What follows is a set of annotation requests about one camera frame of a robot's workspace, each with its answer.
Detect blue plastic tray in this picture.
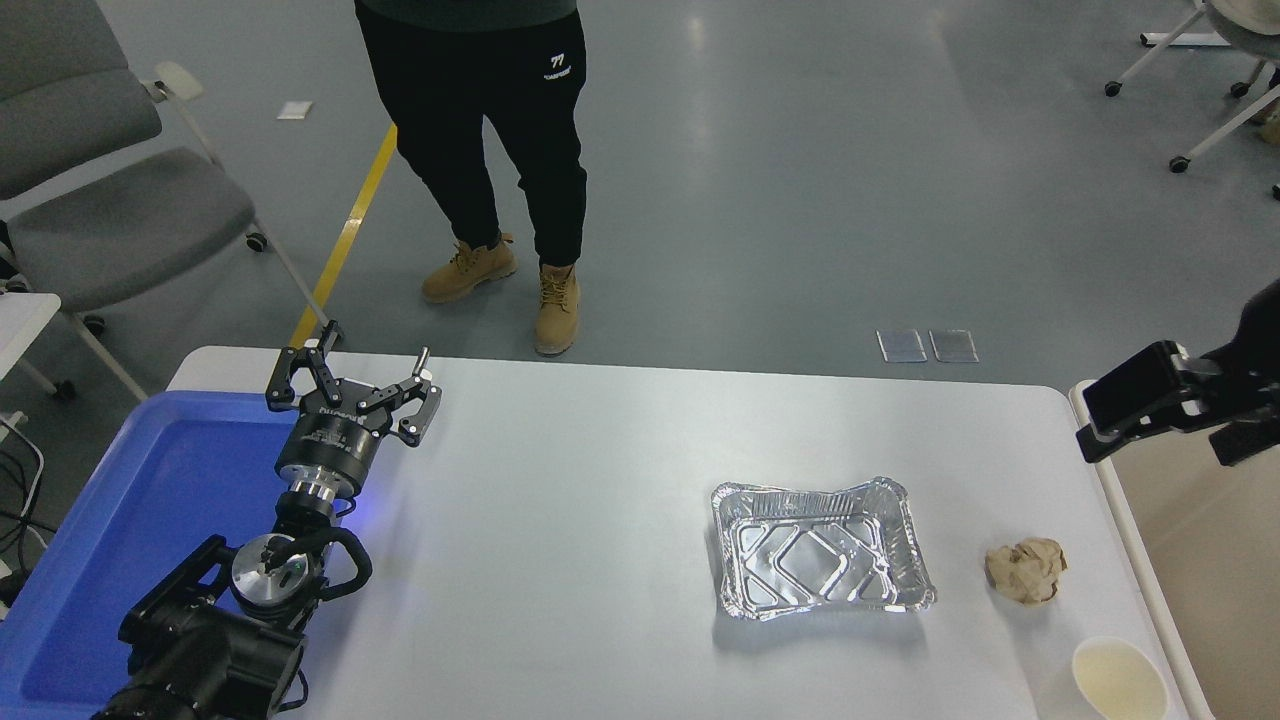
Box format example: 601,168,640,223
0,388,301,720

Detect grey office chair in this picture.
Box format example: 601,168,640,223
0,0,332,401

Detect large pale bin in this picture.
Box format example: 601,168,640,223
1069,380,1280,720

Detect crumpled tan paper ball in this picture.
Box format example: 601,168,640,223
984,537,1069,606

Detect person with tan boots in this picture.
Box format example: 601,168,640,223
355,0,588,357

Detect small white side table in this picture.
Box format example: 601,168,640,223
0,290,63,383

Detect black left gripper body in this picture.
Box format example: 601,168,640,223
275,378,396,492

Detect white paper cup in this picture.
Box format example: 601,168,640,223
1072,636,1169,720

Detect silver foil tray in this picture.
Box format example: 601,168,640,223
710,477,938,622

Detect white rolling chair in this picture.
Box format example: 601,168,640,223
1103,0,1280,173

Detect white floor cable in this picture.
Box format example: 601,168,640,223
0,412,47,581

